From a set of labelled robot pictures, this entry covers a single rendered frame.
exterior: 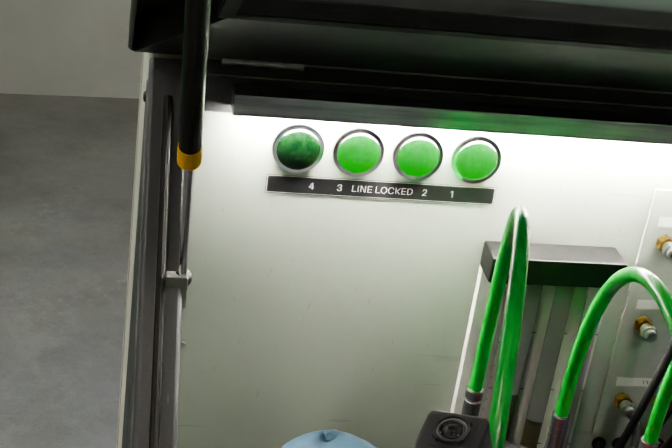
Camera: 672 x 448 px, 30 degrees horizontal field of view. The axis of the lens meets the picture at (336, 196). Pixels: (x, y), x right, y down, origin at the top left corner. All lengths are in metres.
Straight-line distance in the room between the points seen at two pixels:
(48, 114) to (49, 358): 1.66
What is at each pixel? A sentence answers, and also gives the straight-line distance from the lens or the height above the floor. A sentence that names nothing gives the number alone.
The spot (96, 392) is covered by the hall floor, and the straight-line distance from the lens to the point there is 3.26.
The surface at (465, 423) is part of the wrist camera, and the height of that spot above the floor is 1.37.
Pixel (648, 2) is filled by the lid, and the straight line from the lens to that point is 1.02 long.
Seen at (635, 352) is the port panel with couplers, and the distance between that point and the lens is 1.43.
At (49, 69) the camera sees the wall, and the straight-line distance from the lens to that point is 5.01.
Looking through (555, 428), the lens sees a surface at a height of 1.15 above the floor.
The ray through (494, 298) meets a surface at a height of 1.28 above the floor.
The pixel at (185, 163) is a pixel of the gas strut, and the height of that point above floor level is 1.46.
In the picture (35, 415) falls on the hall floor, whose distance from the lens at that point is 3.18.
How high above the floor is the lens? 1.86
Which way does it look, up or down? 25 degrees down
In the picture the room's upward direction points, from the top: 8 degrees clockwise
